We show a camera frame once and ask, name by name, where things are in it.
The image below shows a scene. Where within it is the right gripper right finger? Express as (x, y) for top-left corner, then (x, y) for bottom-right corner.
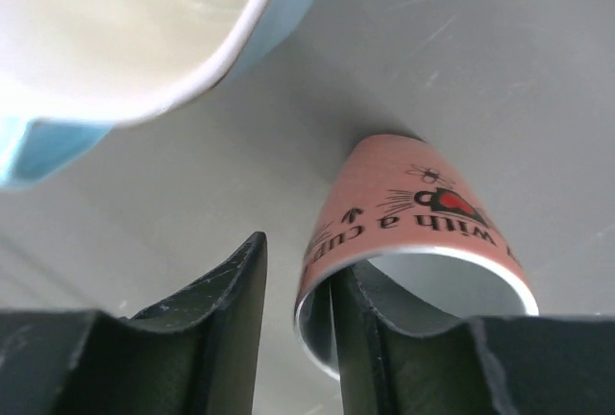
(330, 264), (614, 414)

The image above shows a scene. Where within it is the light blue mug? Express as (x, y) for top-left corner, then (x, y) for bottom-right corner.
(1, 0), (314, 190)

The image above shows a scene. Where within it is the pink ceramic mug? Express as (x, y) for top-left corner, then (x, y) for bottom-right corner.
(294, 134), (539, 378)

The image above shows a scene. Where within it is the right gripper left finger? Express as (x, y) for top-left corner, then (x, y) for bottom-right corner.
(1, 232), (267, 414)

